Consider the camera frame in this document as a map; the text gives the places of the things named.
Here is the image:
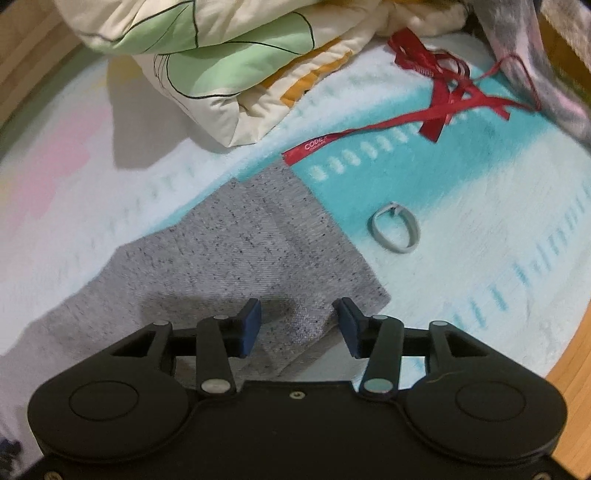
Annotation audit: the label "grey and pink blanket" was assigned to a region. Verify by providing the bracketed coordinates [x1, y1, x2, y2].
[471, 0, 591, 148]

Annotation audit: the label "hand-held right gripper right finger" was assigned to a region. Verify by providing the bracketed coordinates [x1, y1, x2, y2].
[333, 298, 489, 398]

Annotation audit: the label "cream slatted bed headboard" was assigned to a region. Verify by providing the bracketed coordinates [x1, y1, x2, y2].
[0, 0, 93, 125]

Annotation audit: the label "grey pants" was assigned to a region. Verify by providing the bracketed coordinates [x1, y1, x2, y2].
[0, 164, 391, 393]

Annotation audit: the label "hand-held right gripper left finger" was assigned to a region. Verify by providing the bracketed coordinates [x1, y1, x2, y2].
[111, 298, 262, 397]

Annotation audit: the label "pale grey hair tie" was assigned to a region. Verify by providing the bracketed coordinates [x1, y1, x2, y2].
[372, 202, 421, 254]

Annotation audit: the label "folded cream printed quilt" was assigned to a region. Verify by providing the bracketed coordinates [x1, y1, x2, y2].
[53, 0, 472, 148]

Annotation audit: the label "red ribbon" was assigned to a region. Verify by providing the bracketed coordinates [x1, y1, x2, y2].
[283, 28, 542, 167]

